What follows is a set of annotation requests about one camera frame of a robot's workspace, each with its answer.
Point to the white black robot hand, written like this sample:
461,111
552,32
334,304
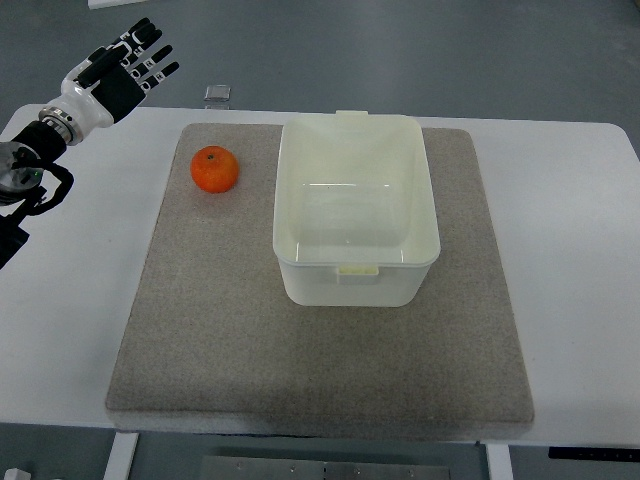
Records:
101,90

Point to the orange fruit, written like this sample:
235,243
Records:
214,169

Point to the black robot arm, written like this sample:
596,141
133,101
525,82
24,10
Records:
31,178

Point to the white plastic box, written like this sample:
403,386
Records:
355,222

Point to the white object top edge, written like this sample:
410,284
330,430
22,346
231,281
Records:
100,4

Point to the small clear plastic piece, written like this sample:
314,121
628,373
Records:
217,93

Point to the grey felt mat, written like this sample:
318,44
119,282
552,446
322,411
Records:
213,343

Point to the white table leg left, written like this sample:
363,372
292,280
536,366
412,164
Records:
121,456

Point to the white table leg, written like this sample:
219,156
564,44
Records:
121,456
499,462

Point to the metal plate under table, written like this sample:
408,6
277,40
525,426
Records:
227,467

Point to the small white object bottom left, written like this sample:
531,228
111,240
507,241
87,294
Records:
16,474

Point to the white table leg right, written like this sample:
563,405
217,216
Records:
499,462

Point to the black control panel strip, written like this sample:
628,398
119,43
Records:
623,455

